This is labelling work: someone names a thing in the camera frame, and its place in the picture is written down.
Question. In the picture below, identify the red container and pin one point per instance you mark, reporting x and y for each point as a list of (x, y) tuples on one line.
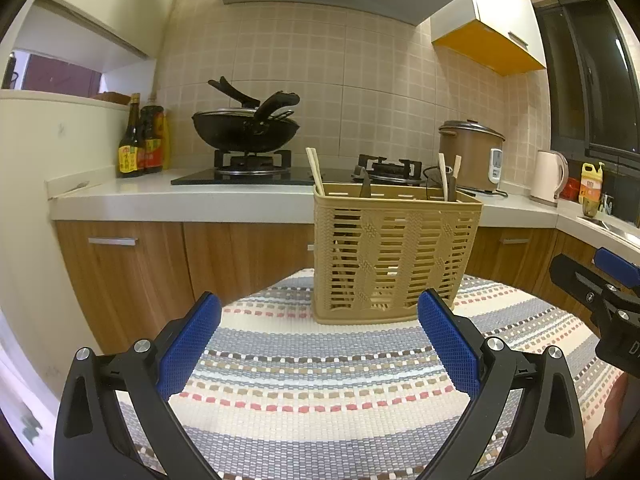
[(570, 189)]

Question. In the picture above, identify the white kitchen countertop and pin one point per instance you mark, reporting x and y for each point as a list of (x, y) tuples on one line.
[(175, 197)]

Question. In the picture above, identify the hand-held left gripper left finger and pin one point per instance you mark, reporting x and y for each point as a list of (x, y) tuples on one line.
[(190, 345)]

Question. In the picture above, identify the dark window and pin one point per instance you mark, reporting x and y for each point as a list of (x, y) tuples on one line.
[(595, 75)]

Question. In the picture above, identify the black wok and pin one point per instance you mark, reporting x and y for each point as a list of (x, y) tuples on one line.
[(245, 132)]

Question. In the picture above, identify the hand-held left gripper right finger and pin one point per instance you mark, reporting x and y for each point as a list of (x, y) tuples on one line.
[(450, 340)]

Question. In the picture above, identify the steel sink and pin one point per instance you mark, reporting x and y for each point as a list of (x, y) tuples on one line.
[(615, 227)]

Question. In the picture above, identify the person's right hand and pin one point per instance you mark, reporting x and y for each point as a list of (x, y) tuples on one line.
[(610, 425)]

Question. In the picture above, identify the dark grey plastic utensil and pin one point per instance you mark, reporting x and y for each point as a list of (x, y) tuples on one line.
[(452, 187)]

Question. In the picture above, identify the white and yellow wall cabinet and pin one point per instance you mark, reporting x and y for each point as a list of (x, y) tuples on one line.
[(490, 25)]

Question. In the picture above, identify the beige plastic utensil basket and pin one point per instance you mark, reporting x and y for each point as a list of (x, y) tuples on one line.
[(395, 255)]

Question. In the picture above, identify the black gas stove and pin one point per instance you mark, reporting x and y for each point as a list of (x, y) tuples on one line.
[(260, 172)]

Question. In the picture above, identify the black plastic spoon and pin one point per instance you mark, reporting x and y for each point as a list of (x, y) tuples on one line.
[(365, 185)]

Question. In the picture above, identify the white wall shelf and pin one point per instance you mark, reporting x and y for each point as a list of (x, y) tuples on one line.
[(85, 25)]

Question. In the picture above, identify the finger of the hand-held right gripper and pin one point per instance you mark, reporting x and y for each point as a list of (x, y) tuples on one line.
[(620, 270), (580, 280)]

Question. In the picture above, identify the brown rice cooker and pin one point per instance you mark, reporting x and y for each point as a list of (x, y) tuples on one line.
[(472, 155)]

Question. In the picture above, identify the white electric kettle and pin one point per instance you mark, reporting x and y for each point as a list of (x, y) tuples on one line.
[(547, 180)]

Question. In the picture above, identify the striped woven table mat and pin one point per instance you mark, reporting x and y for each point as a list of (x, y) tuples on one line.
[(325, 400)]

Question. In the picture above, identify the red label sauce bottle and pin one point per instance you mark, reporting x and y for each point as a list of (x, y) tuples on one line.
[(152, 140)]

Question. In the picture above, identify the dark soy sauce bottle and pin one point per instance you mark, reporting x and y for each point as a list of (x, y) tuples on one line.
[(131, 145)]

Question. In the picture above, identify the wooden base cabinet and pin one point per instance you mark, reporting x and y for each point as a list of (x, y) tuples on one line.
[(150, 270)]

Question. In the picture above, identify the yellow cooking oil bottle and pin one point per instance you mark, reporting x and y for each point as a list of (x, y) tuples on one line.
[(591, 190)]

